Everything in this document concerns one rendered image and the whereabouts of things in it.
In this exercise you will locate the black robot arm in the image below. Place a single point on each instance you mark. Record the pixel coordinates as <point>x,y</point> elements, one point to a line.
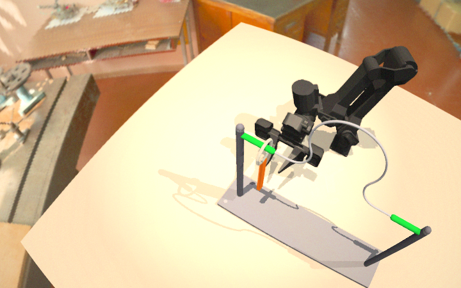
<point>370,82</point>

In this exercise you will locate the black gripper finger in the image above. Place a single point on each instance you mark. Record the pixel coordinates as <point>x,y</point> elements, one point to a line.
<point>297,155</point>
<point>275,139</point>

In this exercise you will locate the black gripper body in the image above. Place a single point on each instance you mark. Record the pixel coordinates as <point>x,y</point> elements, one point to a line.
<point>262,127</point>

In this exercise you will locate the white ring with orange handle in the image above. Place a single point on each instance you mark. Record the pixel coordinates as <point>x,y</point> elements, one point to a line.
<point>262,163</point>

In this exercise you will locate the grey and green bent wire on two posts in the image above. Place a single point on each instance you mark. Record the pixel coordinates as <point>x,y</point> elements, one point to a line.
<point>301,229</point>

